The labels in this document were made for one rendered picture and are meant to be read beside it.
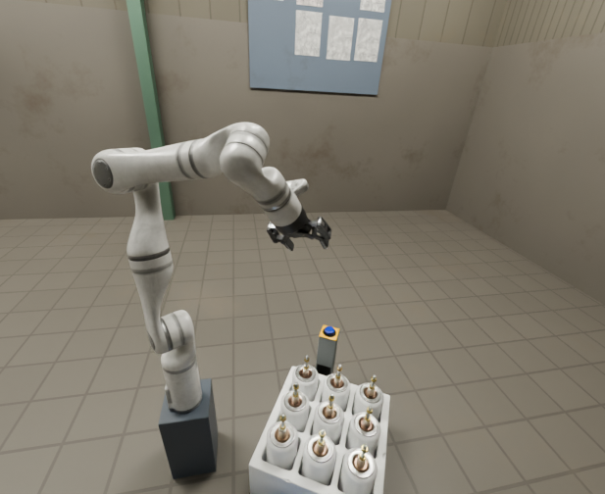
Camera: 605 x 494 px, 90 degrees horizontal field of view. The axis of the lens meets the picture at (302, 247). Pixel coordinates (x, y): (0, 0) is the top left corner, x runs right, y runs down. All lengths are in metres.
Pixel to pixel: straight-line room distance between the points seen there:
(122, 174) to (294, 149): 2.45
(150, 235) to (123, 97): 2.38
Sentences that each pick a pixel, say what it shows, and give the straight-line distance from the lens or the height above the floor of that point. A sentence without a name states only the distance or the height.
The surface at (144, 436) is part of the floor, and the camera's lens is 1.45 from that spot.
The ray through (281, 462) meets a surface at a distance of 1.10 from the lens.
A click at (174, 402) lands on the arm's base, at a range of 1.06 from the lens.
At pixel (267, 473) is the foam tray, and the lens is 1.11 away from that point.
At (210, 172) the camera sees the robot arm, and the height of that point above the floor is 1.04.
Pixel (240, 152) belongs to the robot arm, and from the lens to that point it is 0.51.
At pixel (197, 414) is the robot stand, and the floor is 0.30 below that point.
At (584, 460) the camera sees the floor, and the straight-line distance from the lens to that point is 1.75.
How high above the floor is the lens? 1.18
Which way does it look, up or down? 28 degrees down
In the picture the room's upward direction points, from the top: 3 degrees clockwise
